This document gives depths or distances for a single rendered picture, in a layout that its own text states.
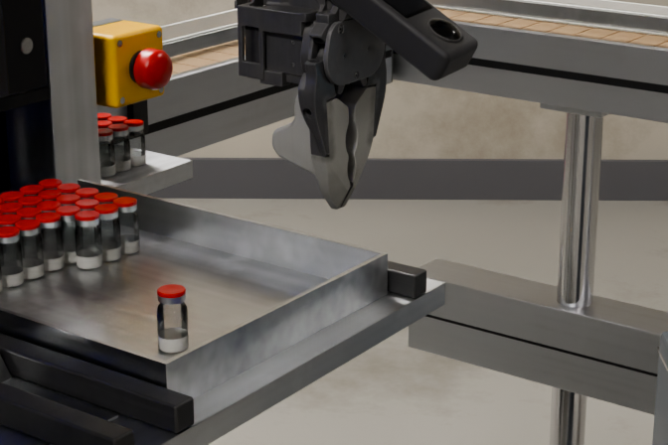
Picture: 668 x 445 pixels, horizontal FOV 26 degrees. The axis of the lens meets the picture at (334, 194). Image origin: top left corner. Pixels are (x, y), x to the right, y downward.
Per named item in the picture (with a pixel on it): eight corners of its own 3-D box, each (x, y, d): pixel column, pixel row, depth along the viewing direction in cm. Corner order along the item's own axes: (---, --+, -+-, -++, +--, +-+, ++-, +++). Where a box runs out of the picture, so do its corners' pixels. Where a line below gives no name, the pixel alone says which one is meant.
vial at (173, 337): (151, 350, 105) (149, 294, 103) (172, 340, 106) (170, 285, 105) (175, 357, 103) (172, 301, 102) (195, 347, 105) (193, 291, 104)
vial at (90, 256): (71, 266, 121) (68, 215, 119) (89, 259, 123) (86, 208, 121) (89, 272, 120) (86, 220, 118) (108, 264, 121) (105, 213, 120)
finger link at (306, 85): (333, 143, 107) (333, 28, 104) (353, 147, 106) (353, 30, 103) (295, 158, 103) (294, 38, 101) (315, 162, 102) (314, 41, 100)
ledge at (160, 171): (8, 185, 150) (7, 167, 149) (96, 156, 160) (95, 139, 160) (106, 210, 142) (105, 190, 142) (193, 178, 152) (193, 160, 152)
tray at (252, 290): (-154, 300, 114) (-159, 258, 113) (83, 215, 134) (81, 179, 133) (167, 412, 95) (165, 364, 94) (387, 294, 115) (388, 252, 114)
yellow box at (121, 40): (64, 99, 144) (59, 28, 142) (113, 85, 150) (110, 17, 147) (119, 110, 140) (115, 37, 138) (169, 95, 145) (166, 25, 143)
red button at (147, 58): (121, 89, 141) (119, 49, 140) (149, 81, 144) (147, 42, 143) (150, 94, 139) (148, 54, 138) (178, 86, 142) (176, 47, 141)
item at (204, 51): (37, 211, 147) (27, 60, 143) (-64, 185, 156) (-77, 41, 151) (402, 83, 201) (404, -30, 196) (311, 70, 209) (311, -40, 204)
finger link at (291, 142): (287, 196, 111) (286, 77, 108) (351, 210, 107) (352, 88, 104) (262, 207, 108) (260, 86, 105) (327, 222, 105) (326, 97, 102)
